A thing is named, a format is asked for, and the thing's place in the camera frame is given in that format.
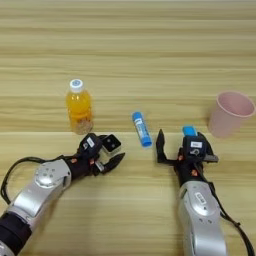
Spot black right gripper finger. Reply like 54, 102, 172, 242
155, 128, 167, 162
199, 132, 216, 158

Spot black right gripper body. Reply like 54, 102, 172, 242
157, 151, 220, 188

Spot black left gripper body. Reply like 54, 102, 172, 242
64, 146, 105, 181

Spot small black white cube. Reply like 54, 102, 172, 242
101, 133, 123, 155

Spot blue glue stick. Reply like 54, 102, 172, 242
131, 111, 153, 148

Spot pink plastic cup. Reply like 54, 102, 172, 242
208, 91, 256, 139

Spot orange juice bottle white cap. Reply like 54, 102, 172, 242
65, 78, 94, 136

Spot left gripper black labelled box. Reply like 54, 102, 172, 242
78, 132, 103, 157

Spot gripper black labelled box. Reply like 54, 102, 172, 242
182, 134, 210, 158
78, 132, 103, 157

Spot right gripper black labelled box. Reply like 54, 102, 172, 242
182, 134, 210, 158

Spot flat blue bar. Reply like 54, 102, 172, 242
182, 125, 199, 137

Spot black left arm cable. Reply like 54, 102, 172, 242
0, 154, 66, 205

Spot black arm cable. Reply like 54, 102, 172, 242
0, 154, 66, 205
209, 181, 256, 256

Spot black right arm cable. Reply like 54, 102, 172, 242
209, 181, 256, 256

